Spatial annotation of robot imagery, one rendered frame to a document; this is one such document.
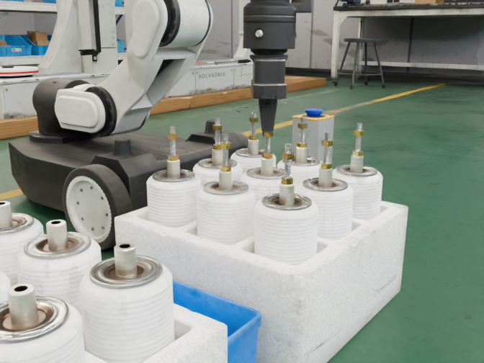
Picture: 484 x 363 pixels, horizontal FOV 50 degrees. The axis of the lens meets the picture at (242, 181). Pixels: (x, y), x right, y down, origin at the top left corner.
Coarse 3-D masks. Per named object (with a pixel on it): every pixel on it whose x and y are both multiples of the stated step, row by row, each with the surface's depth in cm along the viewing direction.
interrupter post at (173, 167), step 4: (168, 160) 91; (168, 164) 91; (172, 164) 91; (176, 164) 91; (168, 168) 91; (172, 168) 91; (176, 168) 91; (168, 172) 91; (172, 172) 91; (176, 172) 91; (168, 176) 92; (172, 176) 91; (176, 176) 91
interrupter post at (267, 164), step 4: (264, 160) 93; (268, 160) 93; (272, 160) 93; (264, 164) 93; (268, 164) 93; (272, 164) 93; (264, 168) 93; (268, 168) 93; (272, 168) 94; (264, 172) 93; (268, 172) 93; (272, 172) 94
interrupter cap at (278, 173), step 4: (252, 168) 97; (256, 168) 97; (260, 168) 97; (276, 168) 97; (248, 172) 94; (252, 172) 94; (256, 172) 95; (260, 172) 95; (276, 172) 95; (280, 172) 94; (252, 176) 92; (256, 176) 91; (260, 176) 91; (264, 176) 91; (268, 176) 92; (272, 176) 91; (276, 176) 91; (280, 176) 91
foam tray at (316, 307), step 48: (144, 240) 89; (192, 240) 83; (336, 240) 83; (384, 240) 92; (240, 288) 78; (288, 288) 72; (336, 288) 80; (384, 288) 97; (288, 336) 74; (336, 336) 83
